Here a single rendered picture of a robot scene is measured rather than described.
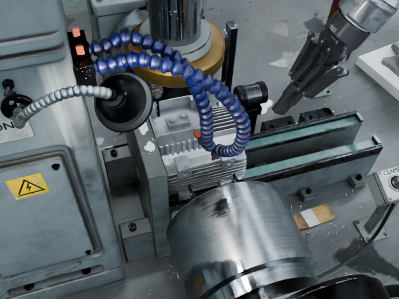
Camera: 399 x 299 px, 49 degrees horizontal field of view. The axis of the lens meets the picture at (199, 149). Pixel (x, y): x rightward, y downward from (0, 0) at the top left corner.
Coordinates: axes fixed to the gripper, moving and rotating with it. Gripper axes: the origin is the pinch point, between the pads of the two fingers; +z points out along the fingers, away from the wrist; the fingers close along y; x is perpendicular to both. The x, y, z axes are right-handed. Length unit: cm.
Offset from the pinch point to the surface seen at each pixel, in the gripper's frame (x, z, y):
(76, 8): 30, 119, -235
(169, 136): -19.9, 16.6, -1.1
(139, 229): -17.4, 40.3, 6.2
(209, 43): -23.3, -5.7, -2.1
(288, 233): -8.4, 9.1, 27.0
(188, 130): -16.5, 14.2, -1.1
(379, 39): 82, -3, -55
